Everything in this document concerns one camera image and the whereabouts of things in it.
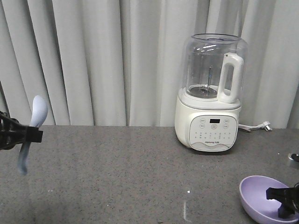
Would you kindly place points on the grey pleated curtain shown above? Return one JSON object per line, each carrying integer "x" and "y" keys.
{"x": 117, "y": 62}

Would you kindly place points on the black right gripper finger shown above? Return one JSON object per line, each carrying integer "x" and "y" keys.
{"x": 288, "y": 197}

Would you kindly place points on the white blender with clear jar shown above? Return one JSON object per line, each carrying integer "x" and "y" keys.
{"x": 209, "y": 97}

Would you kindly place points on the light blue plastic spoon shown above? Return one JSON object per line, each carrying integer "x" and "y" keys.
{"x": 39, "y": 115}

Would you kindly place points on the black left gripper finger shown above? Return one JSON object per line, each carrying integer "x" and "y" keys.
{"x": 13, "y": 133}

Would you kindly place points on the purple plastic bowl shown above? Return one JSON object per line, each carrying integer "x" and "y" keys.
{"x": 253, "y": 198}

